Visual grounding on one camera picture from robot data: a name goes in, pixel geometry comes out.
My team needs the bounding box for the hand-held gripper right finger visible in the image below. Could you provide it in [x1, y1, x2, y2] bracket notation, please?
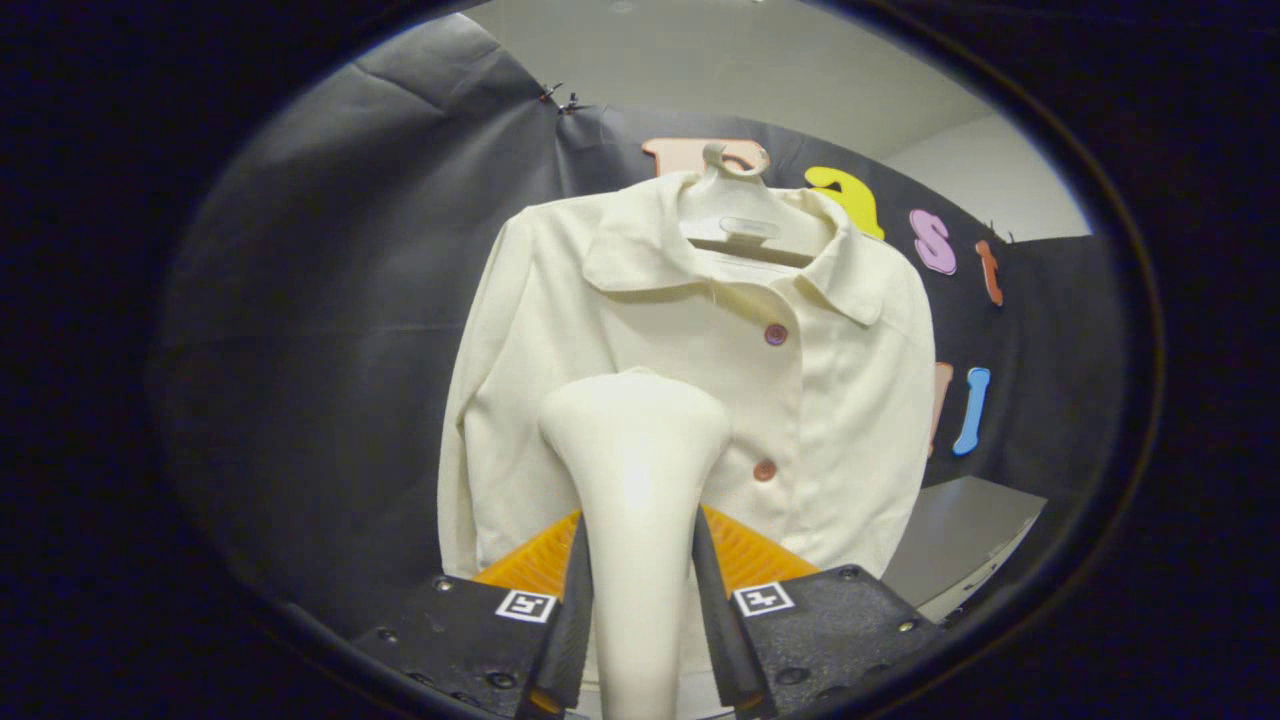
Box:
[692, 505, 946, 716]

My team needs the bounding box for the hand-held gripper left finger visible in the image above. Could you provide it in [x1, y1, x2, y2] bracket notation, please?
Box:
[355, 508, 593, 719]

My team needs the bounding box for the white garment steamer head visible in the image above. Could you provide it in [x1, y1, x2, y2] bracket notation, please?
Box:
[538, 368, 733, 720]

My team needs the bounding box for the cream button-up shirt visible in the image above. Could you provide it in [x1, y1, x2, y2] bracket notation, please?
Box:
[437, 170, 938, 691]

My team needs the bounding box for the white clothes hanger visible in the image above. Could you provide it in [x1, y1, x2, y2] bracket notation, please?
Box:
[678, 141, 839, 269]

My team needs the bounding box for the white cabinet with grey top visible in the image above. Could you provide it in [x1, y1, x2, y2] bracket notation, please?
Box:
[880, 475, 1049, 623]

